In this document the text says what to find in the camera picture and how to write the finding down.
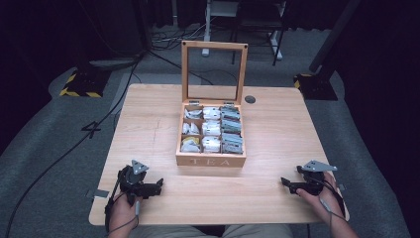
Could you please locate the black stand base striped tape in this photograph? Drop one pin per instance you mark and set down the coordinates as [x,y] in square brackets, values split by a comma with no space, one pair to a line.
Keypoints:
[84,84]

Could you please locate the black metal frame stand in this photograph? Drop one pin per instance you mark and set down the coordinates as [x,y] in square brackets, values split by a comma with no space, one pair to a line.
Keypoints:
[257,26]

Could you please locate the person's left hand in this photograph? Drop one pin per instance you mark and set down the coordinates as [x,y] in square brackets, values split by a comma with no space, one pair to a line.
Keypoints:
[123,213]

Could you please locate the wooden tea box with lid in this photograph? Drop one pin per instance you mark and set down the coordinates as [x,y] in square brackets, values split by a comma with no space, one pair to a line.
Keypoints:
[211,161]

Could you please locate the group of grey-green tea packets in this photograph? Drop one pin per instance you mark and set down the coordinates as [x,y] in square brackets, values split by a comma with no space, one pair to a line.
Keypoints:
[231,127]

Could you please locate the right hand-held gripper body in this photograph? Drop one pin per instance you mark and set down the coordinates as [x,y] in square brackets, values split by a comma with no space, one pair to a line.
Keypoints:
[313,183]

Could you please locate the group of white tea packets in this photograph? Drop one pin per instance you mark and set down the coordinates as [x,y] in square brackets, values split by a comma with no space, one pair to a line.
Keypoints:
[211,127]

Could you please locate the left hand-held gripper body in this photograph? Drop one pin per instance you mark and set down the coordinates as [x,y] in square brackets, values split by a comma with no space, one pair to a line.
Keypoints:
[130,178]

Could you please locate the black table grommet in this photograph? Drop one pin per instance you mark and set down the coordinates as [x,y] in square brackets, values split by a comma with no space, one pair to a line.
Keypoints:
[250,99]

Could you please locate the small grey tape piece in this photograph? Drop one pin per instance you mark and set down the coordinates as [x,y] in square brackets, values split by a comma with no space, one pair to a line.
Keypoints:
[342,187]

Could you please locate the black stand with striped base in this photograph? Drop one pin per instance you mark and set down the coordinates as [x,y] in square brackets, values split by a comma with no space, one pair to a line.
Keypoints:
[317,86]

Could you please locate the person's right hand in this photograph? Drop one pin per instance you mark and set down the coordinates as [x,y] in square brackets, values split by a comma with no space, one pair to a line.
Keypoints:
[325,203]

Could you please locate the white metal stand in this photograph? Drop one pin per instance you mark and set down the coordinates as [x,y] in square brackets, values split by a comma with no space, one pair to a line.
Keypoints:
[207,29]

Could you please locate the yellow tea packet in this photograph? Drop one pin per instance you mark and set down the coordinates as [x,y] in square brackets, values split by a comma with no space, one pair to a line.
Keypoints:
[190,140]

